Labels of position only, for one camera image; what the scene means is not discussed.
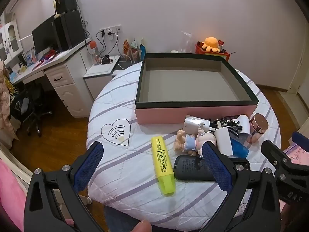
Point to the rose gold jar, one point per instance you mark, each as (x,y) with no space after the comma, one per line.
(257,128)

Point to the clear bottle with orange lid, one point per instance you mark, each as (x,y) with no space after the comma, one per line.
(94,54)

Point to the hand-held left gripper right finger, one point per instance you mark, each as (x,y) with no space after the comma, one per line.
(217,166)

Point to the yellow highlighter pen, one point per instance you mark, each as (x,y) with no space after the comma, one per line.
(163,164)

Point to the small white wall charger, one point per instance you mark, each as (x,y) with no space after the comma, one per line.
(223,142)

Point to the red snack bag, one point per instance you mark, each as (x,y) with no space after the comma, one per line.
(126,49)

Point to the black computer tower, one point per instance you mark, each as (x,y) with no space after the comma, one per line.
(70,29)

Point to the pink printed paper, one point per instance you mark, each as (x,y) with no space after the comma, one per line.
(298,153)

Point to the white green snack bag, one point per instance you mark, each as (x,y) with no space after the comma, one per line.
(134,49)

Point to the person's left hand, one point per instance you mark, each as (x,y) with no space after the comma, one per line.
(143,226)

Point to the white glass-door cabinet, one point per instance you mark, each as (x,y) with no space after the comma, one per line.
(12,38)

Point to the black speaker box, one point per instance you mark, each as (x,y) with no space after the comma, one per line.
(66,3)

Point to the clear plastic bag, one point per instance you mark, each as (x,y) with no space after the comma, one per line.
(187,41)

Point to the pink box with black rim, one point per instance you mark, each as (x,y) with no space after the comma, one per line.
(169,114)

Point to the low white cabinet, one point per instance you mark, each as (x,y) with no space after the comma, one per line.
(101,72)

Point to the blue snack bag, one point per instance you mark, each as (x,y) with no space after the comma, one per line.
(143,50)

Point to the small doll figurine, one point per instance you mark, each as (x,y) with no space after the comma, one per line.
(188,142)

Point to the blue white carton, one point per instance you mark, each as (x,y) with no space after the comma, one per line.
(30,58)

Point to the dark side table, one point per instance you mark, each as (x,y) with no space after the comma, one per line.
(125,67)

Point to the red printed storage box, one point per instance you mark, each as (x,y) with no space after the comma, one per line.
(201,50)

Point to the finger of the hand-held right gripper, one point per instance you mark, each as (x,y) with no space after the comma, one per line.
(272,151)
(300,139)

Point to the small black device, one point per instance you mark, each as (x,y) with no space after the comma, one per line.
(106,60)

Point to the black office chair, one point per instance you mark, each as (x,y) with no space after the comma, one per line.
(31,101)

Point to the red desk clutter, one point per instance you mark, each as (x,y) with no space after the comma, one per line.
(47,55)

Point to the orange octopus plush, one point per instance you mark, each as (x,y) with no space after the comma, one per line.
(210,44)

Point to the black claw hair clip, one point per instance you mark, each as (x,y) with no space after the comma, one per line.
(229,125)

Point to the white cylindrical device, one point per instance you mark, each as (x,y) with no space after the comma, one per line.
(244,124)

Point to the large white wall charger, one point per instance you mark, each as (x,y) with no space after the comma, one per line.
(193,125)

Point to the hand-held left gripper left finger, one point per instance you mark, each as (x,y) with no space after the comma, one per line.
(88,166)

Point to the blue plastic clip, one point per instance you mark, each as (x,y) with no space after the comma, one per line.
(239,148)

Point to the pink cloth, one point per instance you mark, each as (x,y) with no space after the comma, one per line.
(12,198)

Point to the beige padded jacket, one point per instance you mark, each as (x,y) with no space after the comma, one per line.
(4,106)

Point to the white desk with drawers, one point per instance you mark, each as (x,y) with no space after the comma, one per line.
(70,94)

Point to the black computer monitor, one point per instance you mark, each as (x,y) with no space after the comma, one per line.
(44,37)

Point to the white wall socket strip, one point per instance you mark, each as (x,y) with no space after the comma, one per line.
(111,31)

